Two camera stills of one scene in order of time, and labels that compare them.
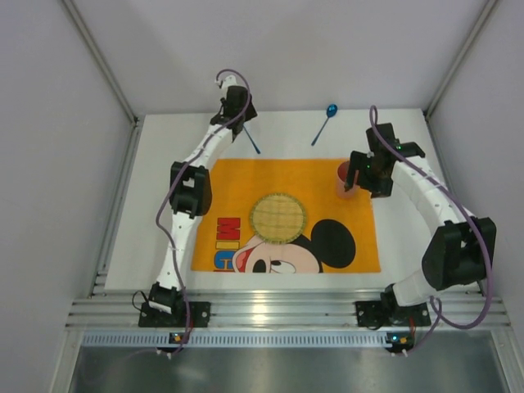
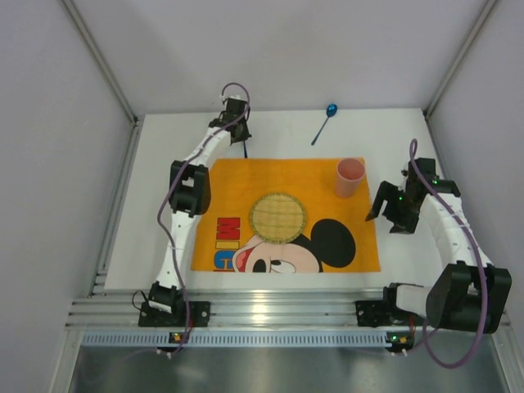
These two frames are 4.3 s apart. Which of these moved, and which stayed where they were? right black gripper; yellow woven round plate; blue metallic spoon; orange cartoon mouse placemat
Moved: right black gripper
Stayed: yellow woven round plate; orange cartoon mouse placemat; blue metallic spoon
